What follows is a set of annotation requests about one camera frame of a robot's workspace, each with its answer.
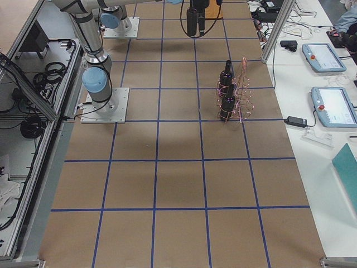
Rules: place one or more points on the teach pendant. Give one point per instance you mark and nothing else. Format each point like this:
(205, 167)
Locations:
(323, 58)
(333, 107)

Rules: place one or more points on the black power adapter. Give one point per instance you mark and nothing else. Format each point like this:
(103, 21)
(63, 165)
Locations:
(296, 121)

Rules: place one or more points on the copper wire bottle basket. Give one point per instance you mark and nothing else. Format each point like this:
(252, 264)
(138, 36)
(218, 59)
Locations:
(244, 106)

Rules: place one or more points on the lower teach pendant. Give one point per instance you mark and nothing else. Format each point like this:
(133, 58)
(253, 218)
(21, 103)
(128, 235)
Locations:
(333, 107)

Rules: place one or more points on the aluminium frame post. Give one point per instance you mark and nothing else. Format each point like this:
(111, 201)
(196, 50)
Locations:
(278, 25)

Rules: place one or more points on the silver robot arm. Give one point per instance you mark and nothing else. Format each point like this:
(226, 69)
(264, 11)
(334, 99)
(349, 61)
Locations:
(85, 28)
(116, 18)

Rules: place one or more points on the upper teach pendant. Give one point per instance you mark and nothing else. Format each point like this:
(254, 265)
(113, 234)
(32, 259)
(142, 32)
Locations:
(323, 58)

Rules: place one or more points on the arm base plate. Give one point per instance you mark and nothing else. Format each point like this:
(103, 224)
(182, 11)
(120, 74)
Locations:
(126, 29)
(114, 111)

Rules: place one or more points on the white crumpled cloth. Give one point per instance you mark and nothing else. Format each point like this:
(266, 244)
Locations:
(10, 190)

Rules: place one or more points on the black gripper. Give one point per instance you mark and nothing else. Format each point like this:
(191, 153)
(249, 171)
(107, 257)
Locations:
(201, 4)

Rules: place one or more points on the dark glass wine bottle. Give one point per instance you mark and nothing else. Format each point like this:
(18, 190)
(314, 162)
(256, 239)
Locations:
(191, 21)

